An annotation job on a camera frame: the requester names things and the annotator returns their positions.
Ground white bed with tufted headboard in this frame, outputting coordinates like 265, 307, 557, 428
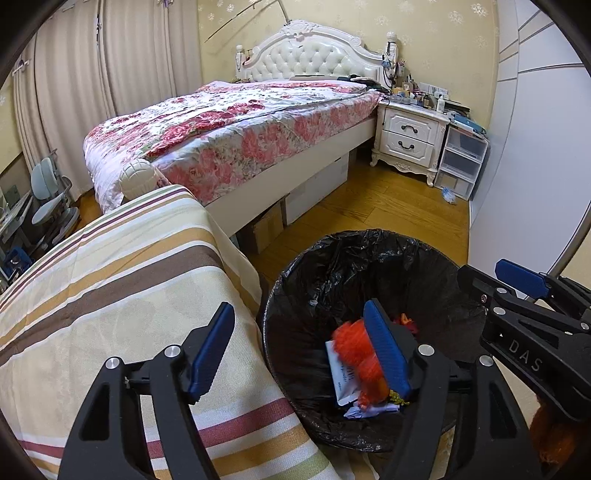
90, 19, 400, 241

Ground clear plastic drawer unit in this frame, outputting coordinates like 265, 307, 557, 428
434, 124, 489, 201

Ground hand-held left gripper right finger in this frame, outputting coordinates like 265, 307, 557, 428
363, 299, 541, 480

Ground red foam fruit net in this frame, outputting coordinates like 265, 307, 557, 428
333, 320, 391, 407

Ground white paper trash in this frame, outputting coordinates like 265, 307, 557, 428
325, 340, 365, 407

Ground cream round bedpost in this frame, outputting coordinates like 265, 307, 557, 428
119, 159, 169, 201

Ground grey desk chair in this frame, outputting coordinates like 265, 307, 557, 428
28, 148, 81, 227

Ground white sliding wardrobe door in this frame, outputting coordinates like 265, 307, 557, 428
466, 0, 591, 296

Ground floral bedspread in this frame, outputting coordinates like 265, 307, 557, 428
83, 79, 384, 213

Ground thin rod on wall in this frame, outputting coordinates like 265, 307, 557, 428
203, 0, 291, 44

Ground beige curtains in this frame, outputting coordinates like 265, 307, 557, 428
11, 0, 204, 195

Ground orange plastic wrapper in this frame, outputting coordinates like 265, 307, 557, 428
392, 314, 420, 335

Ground brown cardboard box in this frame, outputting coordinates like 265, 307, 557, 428
247, 200, 287, 254

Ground white nightstand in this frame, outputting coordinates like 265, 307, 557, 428
369, 99, 451, 188

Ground striped bed cover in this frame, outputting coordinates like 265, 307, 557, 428
0, 185, 370, 480

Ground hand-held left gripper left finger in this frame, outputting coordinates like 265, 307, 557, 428
58, 302, 236, 480

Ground grey study desk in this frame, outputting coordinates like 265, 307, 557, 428
0, 189, 35, 241

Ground blue crate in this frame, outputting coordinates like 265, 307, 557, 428
0, 247, 33, 282

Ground lavender paper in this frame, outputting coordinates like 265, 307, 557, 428
344, 401, 400, 418

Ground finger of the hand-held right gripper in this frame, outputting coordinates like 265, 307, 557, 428
495, 258, 591, 324
457, 264, 519, 319

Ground nightstand clutter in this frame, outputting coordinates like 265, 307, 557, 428
383, 55, 485, 134

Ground bin with black bag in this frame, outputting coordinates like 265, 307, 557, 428
262, 229, 490, 453

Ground white cardboard box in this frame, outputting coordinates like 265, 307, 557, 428
283, 154, 350, 227

